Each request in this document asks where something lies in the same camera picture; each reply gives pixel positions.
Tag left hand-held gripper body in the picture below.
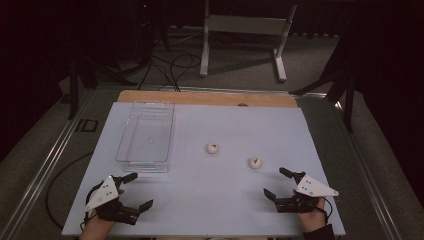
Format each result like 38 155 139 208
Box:
84 175 141 226

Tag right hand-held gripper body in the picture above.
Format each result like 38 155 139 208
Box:
274 171 340 214

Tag white ball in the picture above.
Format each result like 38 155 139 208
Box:
205 141 220 155
248 156 263 170

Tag clear plastic container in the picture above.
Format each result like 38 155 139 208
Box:
115 100 176 174

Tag person's right hand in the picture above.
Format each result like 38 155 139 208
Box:
297 198 330 233

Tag person's left hand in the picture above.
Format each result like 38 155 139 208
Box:
79 213 118 240

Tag pale blue table sheet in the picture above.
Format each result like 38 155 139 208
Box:
61 101 347 238

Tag black tripod stand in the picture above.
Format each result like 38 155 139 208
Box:
67 54 138 121
289 19 358 134

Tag white metal stand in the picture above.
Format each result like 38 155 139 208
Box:
199 0 299 83

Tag left hand-held gripper cable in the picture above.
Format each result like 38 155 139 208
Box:
79 181 106 232

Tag hand-held gripper cable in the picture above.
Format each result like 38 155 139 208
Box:
314 197 334 224
79 181 106 232

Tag right hand-held gripper cable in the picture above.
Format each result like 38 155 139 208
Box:
314 197 334 224

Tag black floor cable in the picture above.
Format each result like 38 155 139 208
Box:
45 150 95 231

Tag metal floor rail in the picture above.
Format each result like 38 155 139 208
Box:
332 99 403 240
0 89 95 240

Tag black floor cables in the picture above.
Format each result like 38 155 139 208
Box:
137 51 203 93

